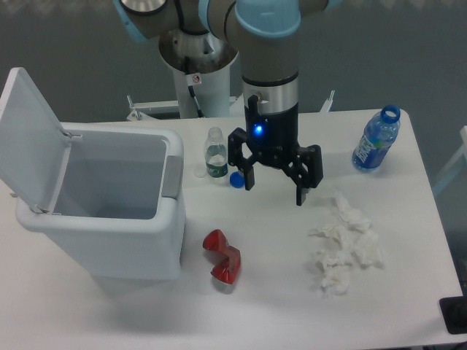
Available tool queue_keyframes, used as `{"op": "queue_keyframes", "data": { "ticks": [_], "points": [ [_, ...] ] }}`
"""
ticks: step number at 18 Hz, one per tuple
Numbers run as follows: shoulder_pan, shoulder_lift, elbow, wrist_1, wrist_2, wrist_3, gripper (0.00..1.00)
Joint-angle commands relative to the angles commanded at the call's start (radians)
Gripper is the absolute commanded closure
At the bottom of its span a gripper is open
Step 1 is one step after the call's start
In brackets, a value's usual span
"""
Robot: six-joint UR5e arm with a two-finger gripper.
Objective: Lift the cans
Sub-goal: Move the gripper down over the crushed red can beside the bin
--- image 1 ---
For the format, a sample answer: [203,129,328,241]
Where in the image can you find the white trash bin with lid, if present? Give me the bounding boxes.
[1,68,185,280]

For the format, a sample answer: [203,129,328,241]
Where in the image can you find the blue plastic drink bottle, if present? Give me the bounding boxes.
[352,105,401,172]

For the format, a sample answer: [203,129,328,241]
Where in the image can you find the white chair frame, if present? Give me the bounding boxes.
[431,125,466,198]

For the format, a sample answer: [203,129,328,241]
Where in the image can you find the black device at table corner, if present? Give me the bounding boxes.
[439,296,466,335]

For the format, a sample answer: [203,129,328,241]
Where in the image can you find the crumpled white tissue pile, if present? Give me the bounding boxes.
[309,190,385,298]

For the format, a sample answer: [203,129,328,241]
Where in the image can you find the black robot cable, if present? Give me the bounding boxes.
[184,56,205,119]

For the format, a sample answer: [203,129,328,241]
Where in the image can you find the clear plastic water bottle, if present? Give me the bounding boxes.
[204,127,228,185]

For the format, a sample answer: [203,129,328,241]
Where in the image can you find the blue bottle cap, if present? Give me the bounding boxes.
[229,171,245,188]

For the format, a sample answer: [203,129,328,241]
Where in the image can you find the white metal base frame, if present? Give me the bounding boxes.
[126,90,336,122]

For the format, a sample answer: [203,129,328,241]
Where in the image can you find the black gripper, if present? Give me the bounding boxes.
[228,95,323,206]

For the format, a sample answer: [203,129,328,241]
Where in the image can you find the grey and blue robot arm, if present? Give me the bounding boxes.
[115,1,331,204]

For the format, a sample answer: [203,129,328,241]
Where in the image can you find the white bottle cap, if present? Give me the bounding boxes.
[193,168,207,179]

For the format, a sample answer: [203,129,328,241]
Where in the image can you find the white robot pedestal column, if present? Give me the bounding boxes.
[158,28,240,119]

